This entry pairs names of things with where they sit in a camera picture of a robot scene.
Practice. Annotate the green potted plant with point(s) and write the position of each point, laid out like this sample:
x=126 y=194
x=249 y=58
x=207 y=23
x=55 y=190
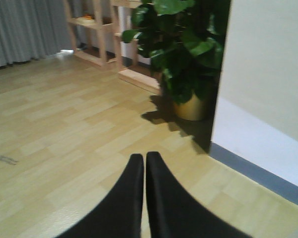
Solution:
x=184 y=40

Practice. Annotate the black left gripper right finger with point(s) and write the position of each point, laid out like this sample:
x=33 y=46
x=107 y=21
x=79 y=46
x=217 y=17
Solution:
x=175 y=213

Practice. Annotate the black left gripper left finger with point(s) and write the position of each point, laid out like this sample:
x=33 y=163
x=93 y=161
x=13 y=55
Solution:
x=119 y=214

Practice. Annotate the grey curtain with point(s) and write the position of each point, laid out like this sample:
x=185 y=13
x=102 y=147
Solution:
x=32 y=29

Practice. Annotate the gold plant pot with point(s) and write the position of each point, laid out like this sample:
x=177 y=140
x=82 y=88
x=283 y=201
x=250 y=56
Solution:
x=193 y=110

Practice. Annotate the light wooden shelf unit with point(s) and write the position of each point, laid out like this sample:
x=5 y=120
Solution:
x=134 y=74

